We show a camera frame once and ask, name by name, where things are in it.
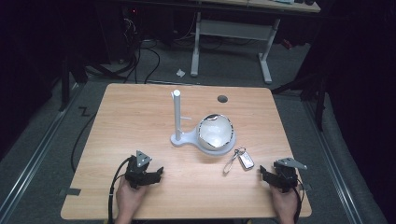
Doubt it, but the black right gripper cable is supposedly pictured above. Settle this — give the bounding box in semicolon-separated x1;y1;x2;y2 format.
292;178;305;224

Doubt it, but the black metal stand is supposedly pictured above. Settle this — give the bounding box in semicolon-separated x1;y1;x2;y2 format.
58;52;125;112
271;55;331;132

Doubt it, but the silver car key fob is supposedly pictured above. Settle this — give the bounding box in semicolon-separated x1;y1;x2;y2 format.
237;151;256;172

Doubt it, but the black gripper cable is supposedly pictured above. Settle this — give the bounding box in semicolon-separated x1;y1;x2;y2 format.
106;156;133;224
292;178;305;224

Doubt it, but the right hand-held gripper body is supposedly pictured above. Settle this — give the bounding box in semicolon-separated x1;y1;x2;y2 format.
272;157;308;194

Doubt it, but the white stand with pole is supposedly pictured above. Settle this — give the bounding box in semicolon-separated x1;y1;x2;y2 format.
169;89;237;157

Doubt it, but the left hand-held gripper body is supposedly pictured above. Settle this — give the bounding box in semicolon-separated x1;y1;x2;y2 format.
124;149;156;189

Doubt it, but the black floor cable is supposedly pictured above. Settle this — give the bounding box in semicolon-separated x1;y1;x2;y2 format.
70;112;98;174

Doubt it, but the grey tape strip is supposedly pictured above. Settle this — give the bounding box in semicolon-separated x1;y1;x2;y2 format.
58;188;82;197

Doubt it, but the white desk frame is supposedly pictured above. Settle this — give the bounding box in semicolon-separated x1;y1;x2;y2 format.
190;11;282;85

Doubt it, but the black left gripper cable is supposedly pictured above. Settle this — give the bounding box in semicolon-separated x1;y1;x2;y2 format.
106;156;133;224

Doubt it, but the metal floor rail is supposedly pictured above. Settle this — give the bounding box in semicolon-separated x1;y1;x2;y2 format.
0;81;85;218
303;101;365;224

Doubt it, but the bundle of black cables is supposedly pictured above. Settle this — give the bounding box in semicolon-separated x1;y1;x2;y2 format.
120;8;162;85

